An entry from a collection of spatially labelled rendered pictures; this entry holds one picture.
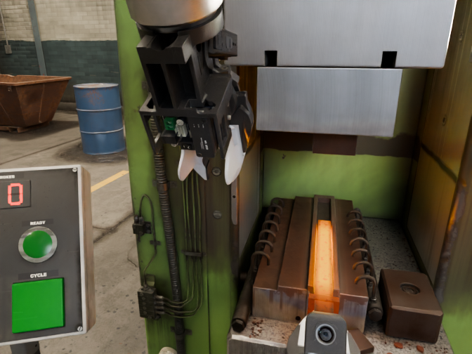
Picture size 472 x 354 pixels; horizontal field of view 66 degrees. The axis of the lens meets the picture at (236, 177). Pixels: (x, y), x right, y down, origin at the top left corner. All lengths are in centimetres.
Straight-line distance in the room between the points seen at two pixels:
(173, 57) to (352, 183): 87
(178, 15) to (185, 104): 7
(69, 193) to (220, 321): 49
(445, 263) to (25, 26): 925
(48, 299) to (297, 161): 72
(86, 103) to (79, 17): 368
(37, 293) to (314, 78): 54
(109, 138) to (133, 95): 438
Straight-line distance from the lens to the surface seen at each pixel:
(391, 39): 55
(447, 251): 83
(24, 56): 968
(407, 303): 72
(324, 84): 55
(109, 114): 512
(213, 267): 87
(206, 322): 97
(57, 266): 68
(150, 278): 95
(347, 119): 56
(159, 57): 29
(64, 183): 68
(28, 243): 69
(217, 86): 34
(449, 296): 88
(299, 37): 55
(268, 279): 71
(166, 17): 29
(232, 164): 40
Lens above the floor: 140
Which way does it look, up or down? 20 degrees down
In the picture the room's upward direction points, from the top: straight up
